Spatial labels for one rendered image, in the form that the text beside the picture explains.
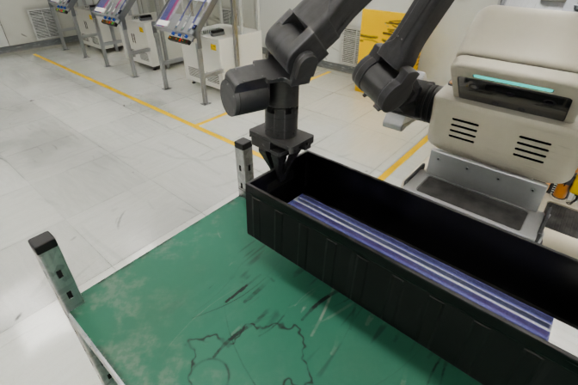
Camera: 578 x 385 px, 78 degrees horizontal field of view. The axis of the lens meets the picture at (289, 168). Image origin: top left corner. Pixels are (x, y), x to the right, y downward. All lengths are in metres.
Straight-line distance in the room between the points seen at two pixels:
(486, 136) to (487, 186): 0.10
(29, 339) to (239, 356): 1.56
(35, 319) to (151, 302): 1.48
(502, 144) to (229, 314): 0.60
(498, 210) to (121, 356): 0.71
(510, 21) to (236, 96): 0.48
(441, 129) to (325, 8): 0.41
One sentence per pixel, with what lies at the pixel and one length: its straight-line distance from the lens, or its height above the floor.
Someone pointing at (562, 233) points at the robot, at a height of 0.81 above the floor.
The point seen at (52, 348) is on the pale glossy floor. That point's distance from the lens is 2.01.
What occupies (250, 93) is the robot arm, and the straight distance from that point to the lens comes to 0.55.
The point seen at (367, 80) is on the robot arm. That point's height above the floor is 1.25.
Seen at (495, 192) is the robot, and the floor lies 1.05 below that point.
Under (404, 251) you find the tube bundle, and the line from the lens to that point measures 0.62.
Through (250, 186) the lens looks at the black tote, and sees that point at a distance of 0.61.
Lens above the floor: 1.48
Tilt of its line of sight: 32 degrees down
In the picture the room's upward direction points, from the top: straight up
